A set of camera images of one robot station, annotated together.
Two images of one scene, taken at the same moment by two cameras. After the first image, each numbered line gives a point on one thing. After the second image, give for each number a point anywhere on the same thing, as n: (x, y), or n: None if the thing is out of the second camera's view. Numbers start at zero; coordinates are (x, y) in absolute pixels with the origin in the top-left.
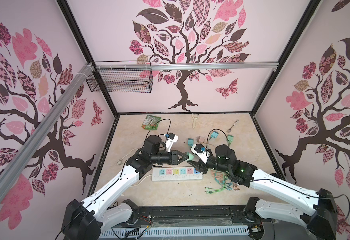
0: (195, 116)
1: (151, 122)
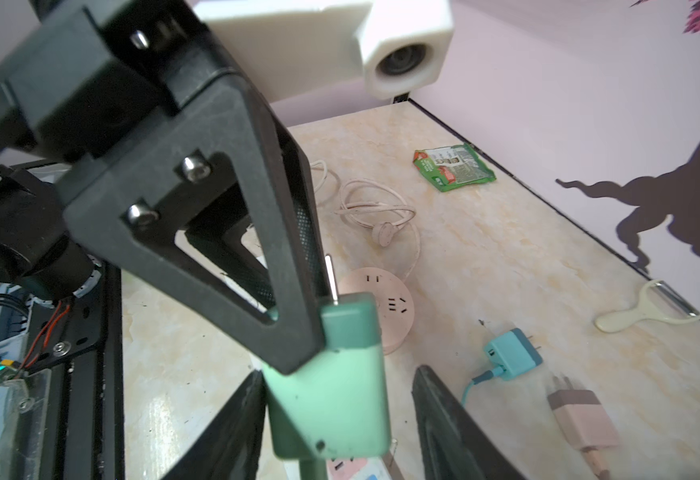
0: (659, 302)
1: (451, 166)
